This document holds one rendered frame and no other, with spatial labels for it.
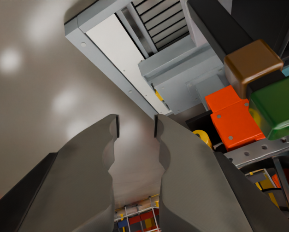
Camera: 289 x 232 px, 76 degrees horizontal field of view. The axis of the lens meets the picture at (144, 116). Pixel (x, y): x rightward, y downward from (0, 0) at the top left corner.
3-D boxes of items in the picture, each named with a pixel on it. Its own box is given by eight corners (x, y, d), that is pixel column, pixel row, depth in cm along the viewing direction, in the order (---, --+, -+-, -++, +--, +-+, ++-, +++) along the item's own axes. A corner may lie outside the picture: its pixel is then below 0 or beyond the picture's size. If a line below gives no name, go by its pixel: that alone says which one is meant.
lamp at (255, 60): (224, 76, 22) (241, 102, 20) (221, 55, 19) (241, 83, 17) (257, 60, 21) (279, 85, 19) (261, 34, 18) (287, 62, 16)
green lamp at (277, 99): (245, 110, 20) (268, 143, 18) (247, 91, 17) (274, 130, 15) (286, 93, 19) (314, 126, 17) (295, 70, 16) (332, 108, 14)
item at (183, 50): (164, 99, 111) (169, 113, 106) (136, 62, 82) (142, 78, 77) (249, 57, 99) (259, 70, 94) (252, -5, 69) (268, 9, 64)
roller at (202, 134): (200, 152, 81) (206, 165, 78) (184, 131, 56) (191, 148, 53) (213, 147, 79) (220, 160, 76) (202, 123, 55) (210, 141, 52)
